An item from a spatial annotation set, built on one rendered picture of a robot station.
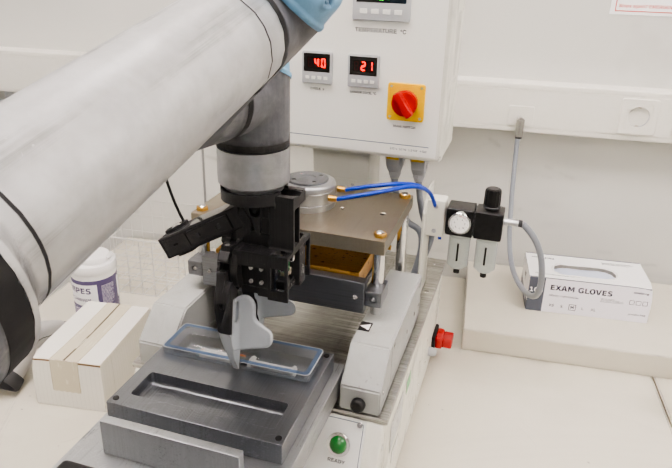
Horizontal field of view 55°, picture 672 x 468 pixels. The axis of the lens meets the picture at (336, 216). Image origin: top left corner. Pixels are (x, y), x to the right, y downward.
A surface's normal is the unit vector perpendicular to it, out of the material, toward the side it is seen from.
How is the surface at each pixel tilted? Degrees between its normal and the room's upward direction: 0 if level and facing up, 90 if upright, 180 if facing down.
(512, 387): 0
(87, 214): 87
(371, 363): 40
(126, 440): 90
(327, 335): 0
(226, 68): 73
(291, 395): 0
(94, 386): 90
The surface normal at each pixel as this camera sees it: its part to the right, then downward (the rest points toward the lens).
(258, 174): 0.19, 0.37
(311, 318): 0.03, -0.93
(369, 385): -0.18, -0.48
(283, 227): -0.30, 0.35
